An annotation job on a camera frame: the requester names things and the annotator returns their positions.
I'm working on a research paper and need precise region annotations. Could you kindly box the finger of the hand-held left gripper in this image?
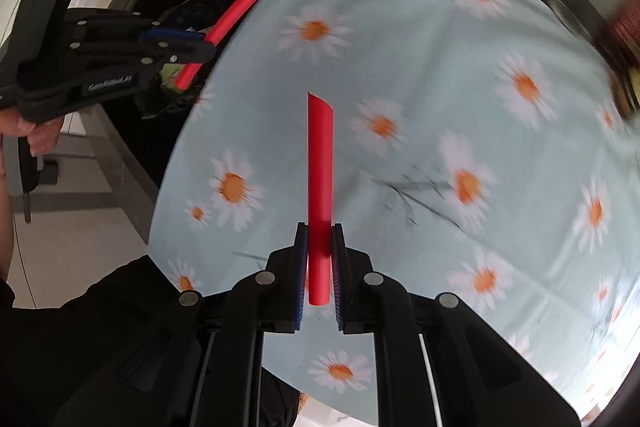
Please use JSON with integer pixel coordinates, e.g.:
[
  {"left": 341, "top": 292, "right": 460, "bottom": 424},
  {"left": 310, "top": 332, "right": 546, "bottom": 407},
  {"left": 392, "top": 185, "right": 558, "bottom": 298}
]
[
  {"left": 149, "top": 44, "right": 217, "bottom": 68},
  {"left": 139, "top": 29, "right": 208, "bottom": 46}
]

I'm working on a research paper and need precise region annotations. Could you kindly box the person's left forearm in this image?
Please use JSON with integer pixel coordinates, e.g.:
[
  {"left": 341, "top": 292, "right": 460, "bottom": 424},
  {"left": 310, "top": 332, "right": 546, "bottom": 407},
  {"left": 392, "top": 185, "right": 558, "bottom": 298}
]
[{"left": 0, "top": 177, "right": 15, "bottom": 289}]

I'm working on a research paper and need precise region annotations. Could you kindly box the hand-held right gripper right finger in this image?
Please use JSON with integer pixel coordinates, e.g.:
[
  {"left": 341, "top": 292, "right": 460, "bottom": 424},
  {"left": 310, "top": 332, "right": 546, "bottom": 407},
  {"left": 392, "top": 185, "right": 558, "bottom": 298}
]
[{"left": 331, "top": 223, "right": 583, "bottom": 427}]

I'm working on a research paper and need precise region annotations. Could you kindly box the red straw piece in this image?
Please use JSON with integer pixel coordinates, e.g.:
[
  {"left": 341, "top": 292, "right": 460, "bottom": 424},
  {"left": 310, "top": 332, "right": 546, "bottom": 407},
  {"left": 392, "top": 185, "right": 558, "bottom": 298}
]
[
  {"left": 174, "top": 0, "right": 265, "bottom": 90},
  {"left": 306, "top": 92, "right": 335, "bottom": 306}
]

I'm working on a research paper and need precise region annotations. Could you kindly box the daisy print tablecloth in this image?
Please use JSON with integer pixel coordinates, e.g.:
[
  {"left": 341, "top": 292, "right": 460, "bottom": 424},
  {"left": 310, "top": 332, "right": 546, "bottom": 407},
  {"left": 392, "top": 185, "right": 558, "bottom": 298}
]
[{"left": 147, "top": 0, "right": 640, "bottom": 427}]

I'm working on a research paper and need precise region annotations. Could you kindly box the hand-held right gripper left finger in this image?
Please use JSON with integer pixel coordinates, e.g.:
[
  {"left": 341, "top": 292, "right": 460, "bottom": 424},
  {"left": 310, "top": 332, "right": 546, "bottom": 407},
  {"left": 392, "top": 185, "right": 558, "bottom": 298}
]
[{"left": 50, "top": 222, "right": 308, "bottom": 427}]

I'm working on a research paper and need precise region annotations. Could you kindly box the person's left hand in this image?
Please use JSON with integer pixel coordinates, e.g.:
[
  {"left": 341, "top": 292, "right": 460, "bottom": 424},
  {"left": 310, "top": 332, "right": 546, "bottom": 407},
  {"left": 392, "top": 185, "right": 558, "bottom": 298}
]
[{"left": 0, "top": 109, "right": 67, "bottom": 178}]

